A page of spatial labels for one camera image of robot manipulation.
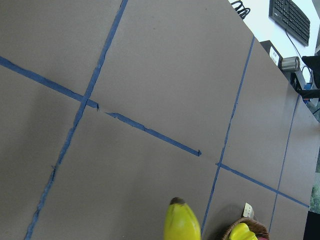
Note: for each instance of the black keyboard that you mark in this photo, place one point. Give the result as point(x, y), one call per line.
point(291, 18)

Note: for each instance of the brown woven wicker basket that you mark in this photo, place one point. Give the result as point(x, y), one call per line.
point(255, 226)

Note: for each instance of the black labelled box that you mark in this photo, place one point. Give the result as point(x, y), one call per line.
point(273, 53)

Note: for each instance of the silver metal weight cylinder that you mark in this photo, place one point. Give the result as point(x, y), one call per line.
point(290, 64)

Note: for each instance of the yellow starfruit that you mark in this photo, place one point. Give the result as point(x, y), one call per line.
point(242, 232)

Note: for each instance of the yellow banana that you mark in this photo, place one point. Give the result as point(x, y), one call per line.
point(180, 222)

